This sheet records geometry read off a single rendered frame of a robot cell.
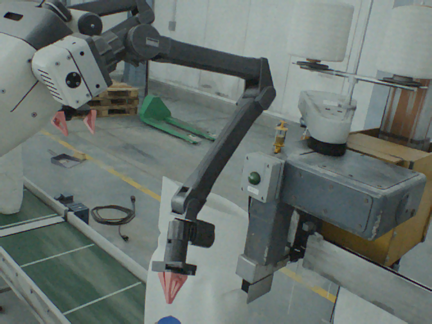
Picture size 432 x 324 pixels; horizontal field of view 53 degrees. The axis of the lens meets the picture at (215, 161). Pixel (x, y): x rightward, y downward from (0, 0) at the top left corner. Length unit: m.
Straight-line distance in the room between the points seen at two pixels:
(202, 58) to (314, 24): 0.31
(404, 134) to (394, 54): 0.31
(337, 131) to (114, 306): 1.32
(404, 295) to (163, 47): 0.78
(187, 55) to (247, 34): 6.66
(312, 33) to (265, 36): 6.30
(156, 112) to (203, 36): 2.37
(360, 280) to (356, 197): 0.29
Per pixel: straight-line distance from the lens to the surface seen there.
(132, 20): 1.69
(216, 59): 1.16
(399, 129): 1.35
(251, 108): 1.21
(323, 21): 1.21
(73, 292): 2.09
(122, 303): 2.02
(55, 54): 0.96
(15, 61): 1.10
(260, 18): 7.60
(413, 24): 1.11
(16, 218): 2.73
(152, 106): 6.59
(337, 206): 0.89
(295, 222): 1.18
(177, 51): 1.10
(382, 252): 1.21
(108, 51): 1.01
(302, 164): 0.93
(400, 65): 1.11
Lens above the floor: 1.59
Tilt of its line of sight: 18 degrees down
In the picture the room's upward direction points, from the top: 8 degrees clockwise
